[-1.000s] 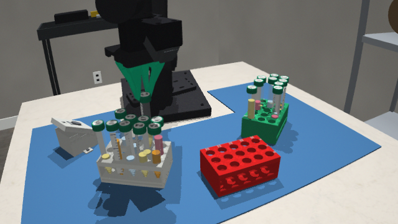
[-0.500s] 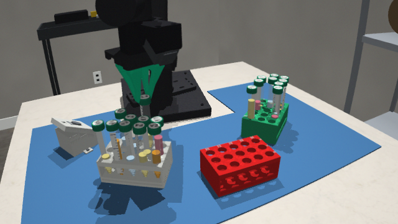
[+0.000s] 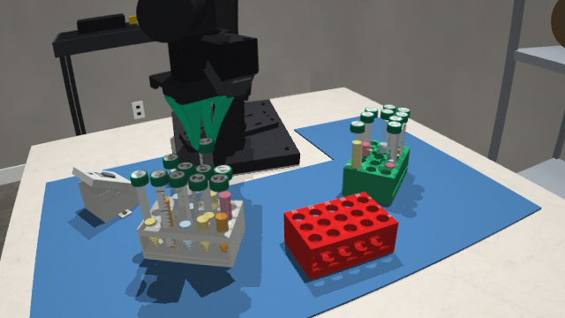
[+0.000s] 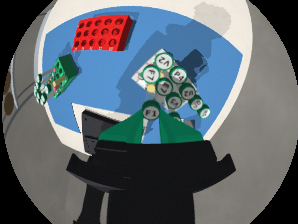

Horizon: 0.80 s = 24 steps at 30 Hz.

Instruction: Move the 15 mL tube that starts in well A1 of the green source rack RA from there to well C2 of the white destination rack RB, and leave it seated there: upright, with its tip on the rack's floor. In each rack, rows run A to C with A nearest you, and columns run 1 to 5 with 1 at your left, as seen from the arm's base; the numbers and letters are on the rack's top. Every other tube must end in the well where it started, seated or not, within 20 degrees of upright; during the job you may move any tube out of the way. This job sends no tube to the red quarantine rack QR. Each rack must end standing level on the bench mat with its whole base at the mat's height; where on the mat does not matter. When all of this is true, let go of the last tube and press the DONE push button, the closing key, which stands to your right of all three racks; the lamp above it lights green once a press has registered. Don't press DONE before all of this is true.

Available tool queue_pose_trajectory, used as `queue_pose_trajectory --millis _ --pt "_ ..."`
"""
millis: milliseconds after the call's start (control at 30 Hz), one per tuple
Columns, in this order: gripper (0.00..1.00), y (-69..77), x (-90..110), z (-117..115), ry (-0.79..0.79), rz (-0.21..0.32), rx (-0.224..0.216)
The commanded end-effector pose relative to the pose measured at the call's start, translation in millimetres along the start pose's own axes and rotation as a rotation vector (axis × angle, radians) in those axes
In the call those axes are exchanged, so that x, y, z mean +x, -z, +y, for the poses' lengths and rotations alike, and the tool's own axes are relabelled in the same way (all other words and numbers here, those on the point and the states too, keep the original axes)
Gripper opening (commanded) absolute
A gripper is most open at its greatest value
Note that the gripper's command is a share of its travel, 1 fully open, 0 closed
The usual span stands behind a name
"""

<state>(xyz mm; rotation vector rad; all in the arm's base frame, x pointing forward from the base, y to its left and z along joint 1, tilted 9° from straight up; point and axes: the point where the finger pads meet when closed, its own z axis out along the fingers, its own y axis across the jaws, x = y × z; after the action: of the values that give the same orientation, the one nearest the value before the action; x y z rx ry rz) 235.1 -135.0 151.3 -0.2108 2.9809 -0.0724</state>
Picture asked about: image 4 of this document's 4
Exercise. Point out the green tube rack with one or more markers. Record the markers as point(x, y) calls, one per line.
point(68, 69)

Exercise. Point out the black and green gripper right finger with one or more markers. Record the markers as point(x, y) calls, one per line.
point(177, 131)

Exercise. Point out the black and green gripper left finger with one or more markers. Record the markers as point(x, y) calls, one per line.
point(125, 131)

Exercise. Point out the blue bench mat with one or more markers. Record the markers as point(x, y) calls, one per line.
point(104, 77)

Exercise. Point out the white test tube rack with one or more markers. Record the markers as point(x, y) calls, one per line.
point(138, 74)

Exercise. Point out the red tube rack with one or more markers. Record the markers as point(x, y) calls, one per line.
point(104, 40)

